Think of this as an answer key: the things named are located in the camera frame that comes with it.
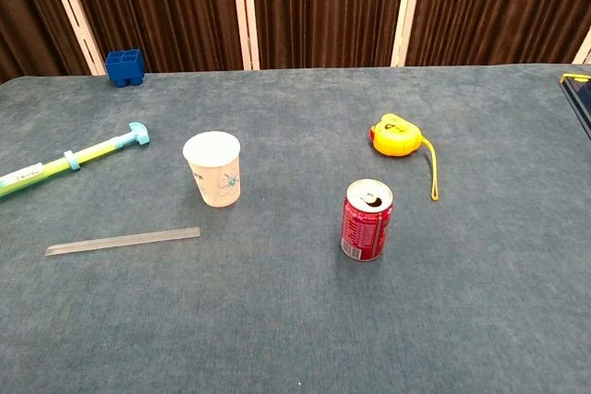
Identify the clear plastic straw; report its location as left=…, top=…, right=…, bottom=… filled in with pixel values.
left=44, top=226, right=202, bottom=257

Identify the white paper cup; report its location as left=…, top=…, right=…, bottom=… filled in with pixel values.
left=182, top=130, right=242, bottom=209

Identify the red soda can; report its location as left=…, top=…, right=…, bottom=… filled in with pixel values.
left=340, top=178, right=394, bottom=262

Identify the yellow tape measure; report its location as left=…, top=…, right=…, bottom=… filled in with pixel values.
left=368, top=113, right=440, bottom=202

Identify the brown curtain partition screen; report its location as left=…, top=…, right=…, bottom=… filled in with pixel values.
left=0, top=0, right=591, bottom=85

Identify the blue plastic compartment holder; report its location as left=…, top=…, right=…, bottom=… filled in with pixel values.
left=104, top=48, right=146, bottom=89

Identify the green and blue water pump toy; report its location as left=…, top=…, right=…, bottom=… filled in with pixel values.
left=0, top=122, right=151, bottom=198

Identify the blue and yellow spirit level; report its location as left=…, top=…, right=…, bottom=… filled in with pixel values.
left=559, top=72, right=591, bottom=139

